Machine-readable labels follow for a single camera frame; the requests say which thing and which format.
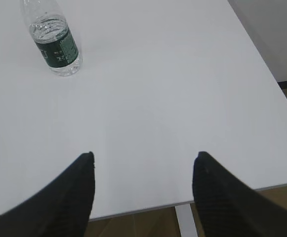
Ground white table leg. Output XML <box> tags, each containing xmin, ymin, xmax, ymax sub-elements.
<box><xmin>175</xmin><ymin>204</ymin><xmax>198</xmax><ymax>237</ymax></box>

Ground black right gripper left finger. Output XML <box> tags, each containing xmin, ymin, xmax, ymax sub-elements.
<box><xmin>0</xmin><ymin>152</ymin><xmax>95</xmax><ymax>237</ymax></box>

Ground clear green-label water bottle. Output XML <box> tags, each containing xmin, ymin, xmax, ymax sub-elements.
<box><xmin>20</xmin><ymin>0</ymin><xmax>82</xmax><ymax>77</ymax></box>

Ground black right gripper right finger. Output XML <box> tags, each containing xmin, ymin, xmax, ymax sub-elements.
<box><xmin>192</xmin><ymin>152</ymin><xmax>287</xmax><ymax>237</ymax></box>

